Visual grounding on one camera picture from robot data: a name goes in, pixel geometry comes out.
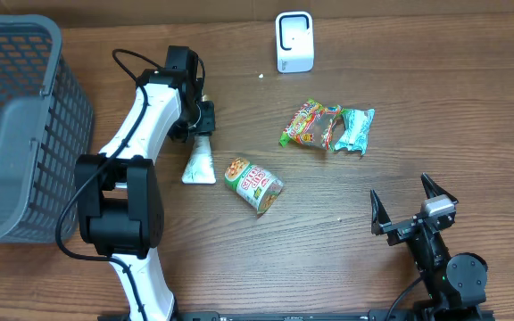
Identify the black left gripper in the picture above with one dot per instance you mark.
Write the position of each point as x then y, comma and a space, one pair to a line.
207, 127

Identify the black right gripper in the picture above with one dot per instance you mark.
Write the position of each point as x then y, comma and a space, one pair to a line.
399, 229

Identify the cup noodles container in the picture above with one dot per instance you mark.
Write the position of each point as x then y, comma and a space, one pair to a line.
256, 185

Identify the teal snack packet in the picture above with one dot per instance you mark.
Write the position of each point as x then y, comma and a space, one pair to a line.
357, 124

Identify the colourful candy bag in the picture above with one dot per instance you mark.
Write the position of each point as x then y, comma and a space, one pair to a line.
312, 125

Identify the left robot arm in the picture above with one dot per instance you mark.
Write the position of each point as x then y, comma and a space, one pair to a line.
118, 199

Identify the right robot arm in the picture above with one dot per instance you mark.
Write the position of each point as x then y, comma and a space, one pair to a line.
448, 287

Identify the white barcode scanner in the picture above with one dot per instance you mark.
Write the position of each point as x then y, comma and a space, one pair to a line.
294, 42

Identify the dark grey plastic basket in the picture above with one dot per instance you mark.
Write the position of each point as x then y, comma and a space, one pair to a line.
46, 123

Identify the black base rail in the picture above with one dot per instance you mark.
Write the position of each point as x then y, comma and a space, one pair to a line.
372, 315

